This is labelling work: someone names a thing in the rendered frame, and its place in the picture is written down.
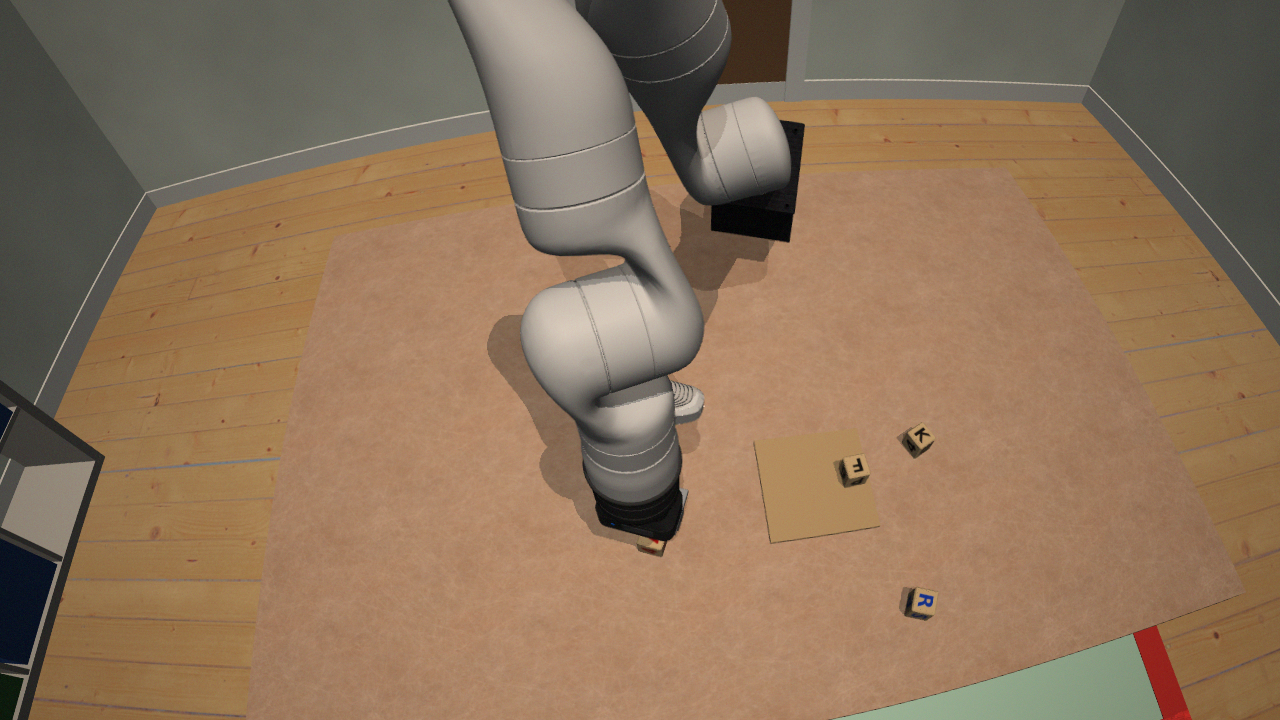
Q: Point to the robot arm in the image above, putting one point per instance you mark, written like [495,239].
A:
[566,130]

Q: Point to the tan flat mat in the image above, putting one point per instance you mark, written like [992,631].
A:
[804,496]

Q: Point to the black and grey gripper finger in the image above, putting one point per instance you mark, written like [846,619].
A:
[684,497]

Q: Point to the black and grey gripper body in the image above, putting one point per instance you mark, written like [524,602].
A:
[646,502]

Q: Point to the tan wooden letter block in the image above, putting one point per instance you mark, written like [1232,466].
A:
[921,603]
[918,440]
[651,546]
[854,470]

